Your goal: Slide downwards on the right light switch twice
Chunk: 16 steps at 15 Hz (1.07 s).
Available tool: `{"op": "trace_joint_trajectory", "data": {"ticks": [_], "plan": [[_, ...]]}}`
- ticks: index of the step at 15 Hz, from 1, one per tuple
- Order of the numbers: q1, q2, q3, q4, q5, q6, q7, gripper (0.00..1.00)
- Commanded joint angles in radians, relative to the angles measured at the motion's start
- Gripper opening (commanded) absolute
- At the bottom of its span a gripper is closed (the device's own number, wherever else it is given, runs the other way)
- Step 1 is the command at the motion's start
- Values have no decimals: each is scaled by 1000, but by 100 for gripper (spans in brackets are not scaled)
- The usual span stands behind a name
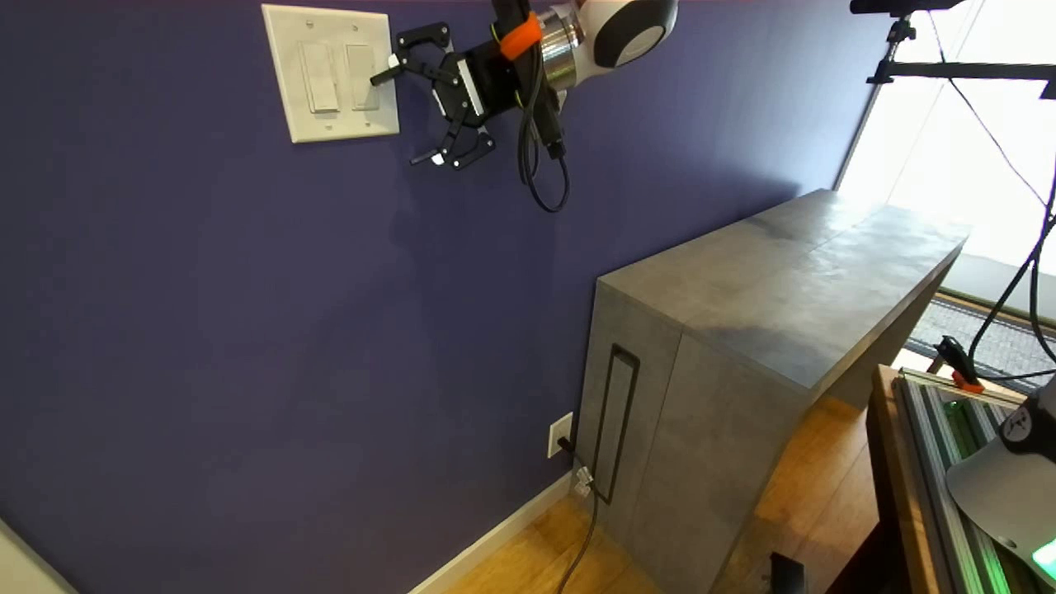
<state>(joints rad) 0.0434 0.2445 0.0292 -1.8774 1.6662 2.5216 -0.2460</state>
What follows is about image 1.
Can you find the grey cabinet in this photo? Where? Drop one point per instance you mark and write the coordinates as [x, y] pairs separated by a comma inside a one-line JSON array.
[[742, 330]]

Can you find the window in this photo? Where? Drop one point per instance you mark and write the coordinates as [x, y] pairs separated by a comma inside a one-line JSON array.
[[932, 165]]

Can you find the camera on mount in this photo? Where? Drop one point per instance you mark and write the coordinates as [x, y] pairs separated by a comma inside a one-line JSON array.
[[957, 70]]

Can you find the white wall socket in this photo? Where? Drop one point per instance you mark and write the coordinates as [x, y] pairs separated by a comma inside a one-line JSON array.
[[558, 429]]

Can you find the white double switch plate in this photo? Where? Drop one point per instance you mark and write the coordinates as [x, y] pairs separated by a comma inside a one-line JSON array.
[[330, 124]]

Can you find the grey floor mat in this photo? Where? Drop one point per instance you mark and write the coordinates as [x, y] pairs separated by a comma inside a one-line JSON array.
[[1002, 342]]

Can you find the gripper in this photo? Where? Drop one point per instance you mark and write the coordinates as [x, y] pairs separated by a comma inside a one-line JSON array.
[[488, 81]]

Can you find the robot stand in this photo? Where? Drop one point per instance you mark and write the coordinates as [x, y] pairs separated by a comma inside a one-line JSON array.
[[914, 470]]

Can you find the black and orange clamp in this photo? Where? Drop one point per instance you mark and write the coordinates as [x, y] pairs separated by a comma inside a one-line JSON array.
[[957, 359]]

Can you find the small black box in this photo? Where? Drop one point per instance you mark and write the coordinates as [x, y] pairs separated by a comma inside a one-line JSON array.
[[786, 573]]

